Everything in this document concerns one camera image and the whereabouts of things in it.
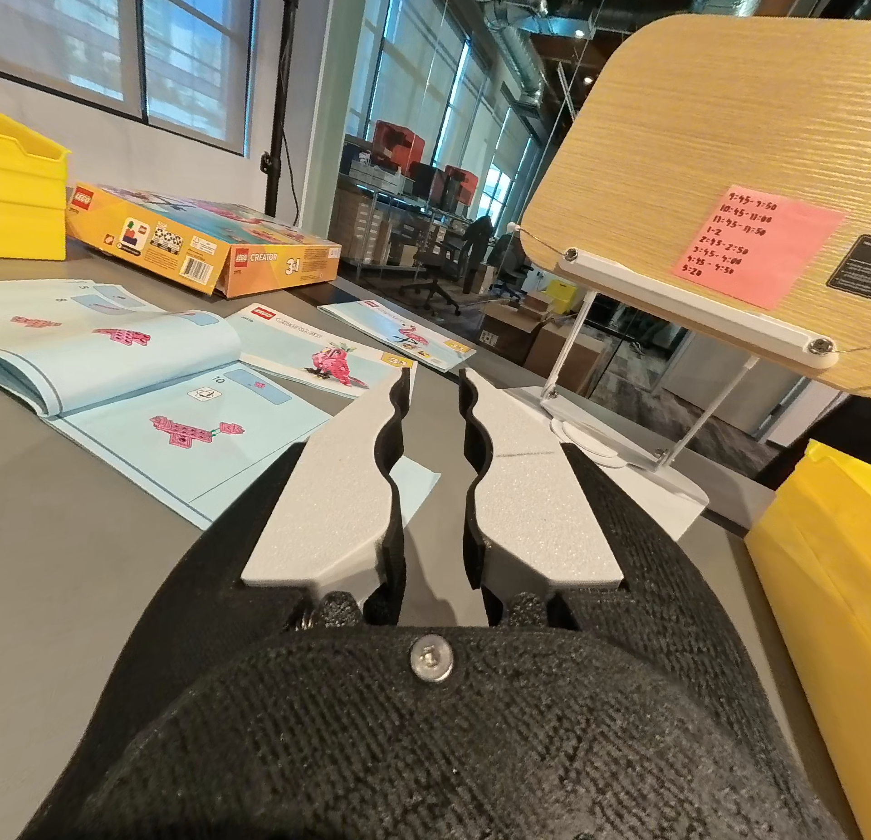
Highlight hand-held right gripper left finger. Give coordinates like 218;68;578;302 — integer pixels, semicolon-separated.
241;369;416;625

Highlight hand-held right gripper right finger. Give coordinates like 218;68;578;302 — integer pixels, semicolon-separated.
459;367;626;625

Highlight yellow plastic bin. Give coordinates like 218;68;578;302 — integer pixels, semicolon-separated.
0;112;72;261
745;439;871;824

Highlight cardboard box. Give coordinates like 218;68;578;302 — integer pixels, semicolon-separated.
524;323;613;395

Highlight flamingo cover instruction booklet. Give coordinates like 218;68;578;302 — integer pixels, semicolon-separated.
316;299;477;373

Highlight open instruction booklet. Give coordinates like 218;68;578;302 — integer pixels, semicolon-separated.
0;278;442;531

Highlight orange toy brick box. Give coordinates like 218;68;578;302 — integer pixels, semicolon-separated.
66;183;341;300

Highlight pink sticky note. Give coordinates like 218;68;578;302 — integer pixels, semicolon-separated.
674;186;845;310

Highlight red 3D printer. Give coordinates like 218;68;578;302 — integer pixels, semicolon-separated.
371;120;426;181
442;165;487;208

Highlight black tripod stand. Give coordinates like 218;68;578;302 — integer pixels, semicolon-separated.
262;0;305;218

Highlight wooden book stand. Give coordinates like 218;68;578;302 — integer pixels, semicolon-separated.
500;13;871;543

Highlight large window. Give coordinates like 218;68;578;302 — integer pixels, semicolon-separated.
0;0;259;157

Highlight metal ventilation duct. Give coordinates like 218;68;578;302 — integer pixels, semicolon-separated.
470;0;545;106

